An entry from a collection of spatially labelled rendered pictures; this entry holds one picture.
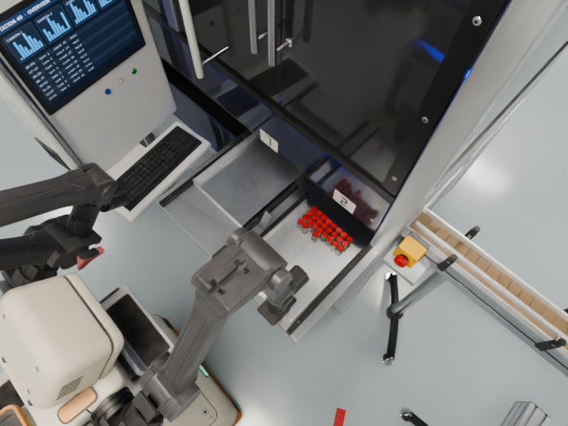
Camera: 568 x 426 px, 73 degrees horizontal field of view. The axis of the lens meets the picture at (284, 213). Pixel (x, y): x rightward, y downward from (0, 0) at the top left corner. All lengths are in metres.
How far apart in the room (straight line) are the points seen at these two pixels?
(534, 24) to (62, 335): 0.89
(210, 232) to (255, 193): 0.22
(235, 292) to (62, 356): 0.37
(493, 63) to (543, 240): 2.14
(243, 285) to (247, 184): 0.89
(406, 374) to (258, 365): 0.76
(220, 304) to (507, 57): 0.55
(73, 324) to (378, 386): 1.62
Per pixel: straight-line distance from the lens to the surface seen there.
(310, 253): 1.30
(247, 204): 1.38
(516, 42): 0.68
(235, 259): 0.57
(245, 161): 1.47
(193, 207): 1.40
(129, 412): 0.91
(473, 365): 2.34
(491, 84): 0.73
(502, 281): 1.41
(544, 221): 2.85
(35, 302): 0.87
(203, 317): 0.60
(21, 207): 0.83
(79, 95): 1.43
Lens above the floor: 2.09
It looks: 63 degrees down
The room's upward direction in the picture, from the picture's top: 3 degrees clockwise
